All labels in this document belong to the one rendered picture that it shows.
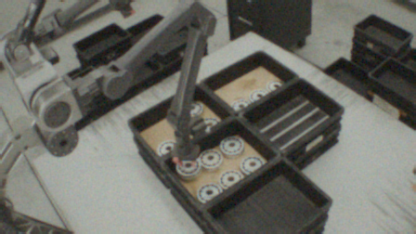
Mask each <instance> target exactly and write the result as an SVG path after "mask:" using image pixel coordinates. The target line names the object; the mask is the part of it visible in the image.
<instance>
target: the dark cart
mask: <svg viewBox="0 0 416 234"><path fill-rule="evenodd" d="M312 6H313V4H312V0H227V23H228V34H229V41H231V42H233V41H235V40H236V39H238V38H240V37H242V36H243V35H244V34H247V33H250V32H252V33H255V34H256V35H259V36H261V37H262V38H263V39H266V40H268V42H271V43H272V44H274V45H275V46H279V48H282V49H284V50H285V49H288V48H289V47H291V46H293V45H295V44H296V43H297V45H298V46H300V47H302V46H304V45H305V43H306V37H307V36H309V35H311V34H312V33H311V28H312Z"/></svg>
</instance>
